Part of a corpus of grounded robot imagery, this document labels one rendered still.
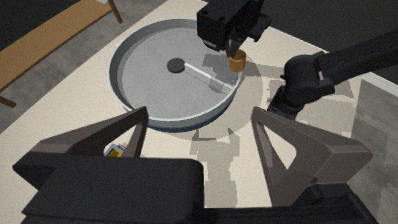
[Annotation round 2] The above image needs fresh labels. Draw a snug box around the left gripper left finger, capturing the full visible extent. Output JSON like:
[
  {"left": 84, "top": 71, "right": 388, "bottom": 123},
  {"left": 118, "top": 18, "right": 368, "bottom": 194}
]
[{"left": 28, "top": 106, "right": 149, "bottom": 157}]

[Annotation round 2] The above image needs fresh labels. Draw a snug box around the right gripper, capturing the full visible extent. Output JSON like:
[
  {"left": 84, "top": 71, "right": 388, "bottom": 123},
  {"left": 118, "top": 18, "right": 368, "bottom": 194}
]
[{"left": 225, "top": 13, "right": 272, "bottom": 59}]

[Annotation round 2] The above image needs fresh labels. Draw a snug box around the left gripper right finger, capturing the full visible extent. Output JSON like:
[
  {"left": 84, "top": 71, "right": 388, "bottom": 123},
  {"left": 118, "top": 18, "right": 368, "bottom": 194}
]
[{"left": 251, "top": 106, "right": 373, "bottom": 206}]

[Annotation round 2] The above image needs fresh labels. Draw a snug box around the bronze bushing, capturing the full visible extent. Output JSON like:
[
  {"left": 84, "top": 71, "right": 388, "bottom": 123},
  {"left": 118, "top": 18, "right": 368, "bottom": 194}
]
[{"left": 229, "top": 49, "right": 246, "bottom": 72}]

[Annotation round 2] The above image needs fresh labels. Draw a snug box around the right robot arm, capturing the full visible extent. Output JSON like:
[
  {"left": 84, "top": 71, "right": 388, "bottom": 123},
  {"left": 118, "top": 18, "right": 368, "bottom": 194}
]
[{"left": 197, "top": 0, "right": 398, "bottom": 120}]

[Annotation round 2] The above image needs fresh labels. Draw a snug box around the yellow bin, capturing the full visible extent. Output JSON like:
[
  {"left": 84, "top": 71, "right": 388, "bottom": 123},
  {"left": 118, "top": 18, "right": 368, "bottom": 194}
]
[{"left": 109, "top": 149, "right": 121, "bottom": 157}]

